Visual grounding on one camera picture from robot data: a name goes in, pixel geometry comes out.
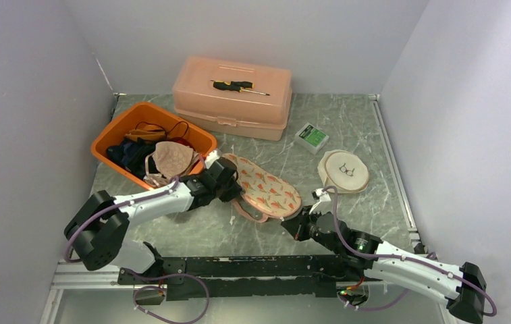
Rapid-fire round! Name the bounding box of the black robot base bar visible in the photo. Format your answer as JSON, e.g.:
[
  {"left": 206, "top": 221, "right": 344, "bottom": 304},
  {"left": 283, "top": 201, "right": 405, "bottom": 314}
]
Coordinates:
[{"left": 117, "top": 254, "right": 364, "bottom": 301}]

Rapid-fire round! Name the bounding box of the aluminium frame rail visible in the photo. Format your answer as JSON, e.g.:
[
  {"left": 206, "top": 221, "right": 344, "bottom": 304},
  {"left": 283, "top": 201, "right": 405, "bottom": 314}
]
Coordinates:
[{"left": 51, "top": 263, "right": 144, "bottom": 290}]

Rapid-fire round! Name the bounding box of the orange plastic basin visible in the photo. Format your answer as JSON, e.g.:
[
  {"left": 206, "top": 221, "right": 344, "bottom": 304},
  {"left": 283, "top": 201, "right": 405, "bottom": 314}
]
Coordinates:
[{"left": 91, "top": 101, "right": 217, "bottom": 190}]

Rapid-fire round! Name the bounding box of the dark blue cloth garment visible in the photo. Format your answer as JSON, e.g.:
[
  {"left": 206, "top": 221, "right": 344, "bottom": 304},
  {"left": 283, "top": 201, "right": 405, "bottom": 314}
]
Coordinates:
[{"left": 106, "top": 144, "right": 131, "bottom": 169}]

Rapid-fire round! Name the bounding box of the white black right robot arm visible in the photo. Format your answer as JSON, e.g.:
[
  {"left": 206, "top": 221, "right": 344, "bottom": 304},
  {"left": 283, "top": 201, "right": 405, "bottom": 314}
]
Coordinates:
[{"left": 281, "top": 211, "right": 488, "bottom": 323}]

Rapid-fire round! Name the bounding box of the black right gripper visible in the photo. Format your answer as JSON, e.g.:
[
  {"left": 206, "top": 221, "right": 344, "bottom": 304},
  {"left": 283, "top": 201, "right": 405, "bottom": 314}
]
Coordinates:
[{"left": 281, "top": 205, "right": 342, "bottom": 254}]

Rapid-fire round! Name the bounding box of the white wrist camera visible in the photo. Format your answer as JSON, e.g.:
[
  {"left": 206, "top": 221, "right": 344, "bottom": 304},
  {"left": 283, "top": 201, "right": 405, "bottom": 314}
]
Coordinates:
[
  {"left": 204, "top": 148, "right": 222, "bottom": 169},
  {"left": 309, "top": 188, "right": 333, "bottom": 215}
]

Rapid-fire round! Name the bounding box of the beige lace bra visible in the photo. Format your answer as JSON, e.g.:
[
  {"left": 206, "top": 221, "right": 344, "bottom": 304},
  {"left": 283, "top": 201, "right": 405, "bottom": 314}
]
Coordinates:
[{"left": 143, "top": 141, "right": 200, "bottom": 188}]

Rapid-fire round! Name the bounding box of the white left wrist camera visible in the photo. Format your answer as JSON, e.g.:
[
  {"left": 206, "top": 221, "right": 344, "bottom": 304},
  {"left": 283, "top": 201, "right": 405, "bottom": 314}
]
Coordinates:
[{"left": 204, "top": 148, "right": 222, "bottom": 169}]

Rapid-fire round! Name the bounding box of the black yellow screwdriver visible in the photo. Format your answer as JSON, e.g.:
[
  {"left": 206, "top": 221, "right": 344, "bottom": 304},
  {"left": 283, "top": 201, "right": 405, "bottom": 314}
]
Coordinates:
[{"left": 211, "top": 80, "right": 269, "bottom": 96}]

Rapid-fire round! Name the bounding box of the small green-labelled plastic box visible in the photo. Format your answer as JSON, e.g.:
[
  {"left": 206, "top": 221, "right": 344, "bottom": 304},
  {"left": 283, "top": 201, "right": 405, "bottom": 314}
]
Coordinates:
[{"left": 294, "top": 123, "right": 329, "bottom": 155}]

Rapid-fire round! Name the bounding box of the pink translucent toolbox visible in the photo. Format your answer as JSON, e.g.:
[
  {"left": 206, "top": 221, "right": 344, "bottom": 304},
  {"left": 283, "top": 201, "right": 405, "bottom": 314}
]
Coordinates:
[{"left": 172, "top": 56, "right": 292, "bottom": 141}]

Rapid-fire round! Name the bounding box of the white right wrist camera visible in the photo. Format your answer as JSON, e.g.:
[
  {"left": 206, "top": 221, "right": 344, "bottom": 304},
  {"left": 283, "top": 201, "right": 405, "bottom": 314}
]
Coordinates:
[{"left": 309, "top": 188, "right": 333, "bottom": 215}]

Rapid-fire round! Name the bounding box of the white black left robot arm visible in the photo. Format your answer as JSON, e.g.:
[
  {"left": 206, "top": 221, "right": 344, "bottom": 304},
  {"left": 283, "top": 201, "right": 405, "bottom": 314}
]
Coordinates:
[{"left": 63, "top": 157, "right": 242, "bottom": 284}]

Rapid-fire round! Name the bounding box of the black cloth garment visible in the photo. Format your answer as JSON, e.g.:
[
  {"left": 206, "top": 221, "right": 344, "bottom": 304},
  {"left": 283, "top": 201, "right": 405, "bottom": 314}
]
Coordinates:
[{"left": 120, "top": 142, "right": 155, "bottom": 180}]

